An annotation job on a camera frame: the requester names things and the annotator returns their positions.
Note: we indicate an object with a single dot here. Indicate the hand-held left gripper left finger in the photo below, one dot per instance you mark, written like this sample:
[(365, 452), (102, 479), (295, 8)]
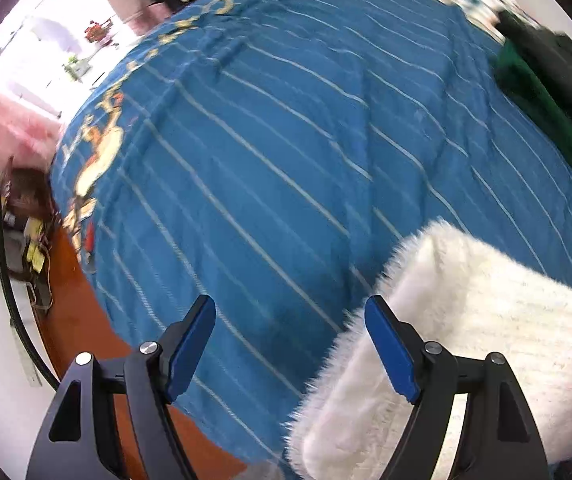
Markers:
[(190, 348)]

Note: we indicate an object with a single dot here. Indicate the cluttered brown side table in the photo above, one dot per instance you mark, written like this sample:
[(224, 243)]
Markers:
[(25, 225)]

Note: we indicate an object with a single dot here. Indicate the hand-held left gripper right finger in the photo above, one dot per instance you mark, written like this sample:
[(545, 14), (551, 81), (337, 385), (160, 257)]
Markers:
[(390, 348)]

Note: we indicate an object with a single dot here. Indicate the white fluffy garment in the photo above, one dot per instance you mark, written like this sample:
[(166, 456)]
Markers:
[(471, 355)]

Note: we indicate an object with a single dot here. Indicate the potted plant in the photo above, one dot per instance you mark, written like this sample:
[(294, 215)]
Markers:
[(73, 66)]

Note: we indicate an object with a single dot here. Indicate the blue striped blanket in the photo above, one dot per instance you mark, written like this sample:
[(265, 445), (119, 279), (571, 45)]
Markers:
[(286, 160)]

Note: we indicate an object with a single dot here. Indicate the black cloth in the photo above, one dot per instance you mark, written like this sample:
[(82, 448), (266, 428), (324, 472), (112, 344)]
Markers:
[(561, 65)]

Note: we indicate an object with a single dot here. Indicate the green cloth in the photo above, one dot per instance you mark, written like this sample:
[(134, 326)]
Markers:
[(541, 105)]

